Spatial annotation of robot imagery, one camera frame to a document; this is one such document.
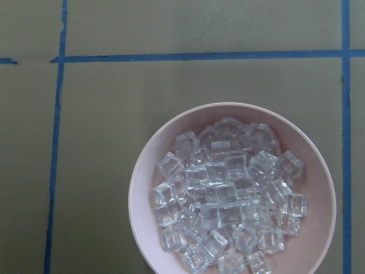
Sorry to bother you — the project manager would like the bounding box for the pink bowl of ice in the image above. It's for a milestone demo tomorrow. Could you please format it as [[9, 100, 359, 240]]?
[[128, 102, 336, 273]]

